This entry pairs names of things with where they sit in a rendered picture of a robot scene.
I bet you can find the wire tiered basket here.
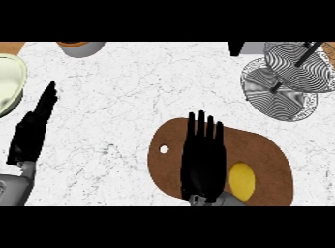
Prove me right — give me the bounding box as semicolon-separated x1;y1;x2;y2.
239;41;335;123

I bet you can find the brown wooden cutting board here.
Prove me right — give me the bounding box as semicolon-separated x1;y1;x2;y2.
147;117;295;207

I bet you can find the grey pot with orange rim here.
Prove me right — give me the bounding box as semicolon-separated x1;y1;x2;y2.
56;41;106;59

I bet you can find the yellow squash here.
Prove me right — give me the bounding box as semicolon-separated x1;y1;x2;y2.
227;162;258;202

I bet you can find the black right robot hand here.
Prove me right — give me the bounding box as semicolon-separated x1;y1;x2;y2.
178;109;227;204

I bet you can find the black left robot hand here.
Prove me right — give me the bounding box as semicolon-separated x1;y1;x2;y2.
6;80;60;166

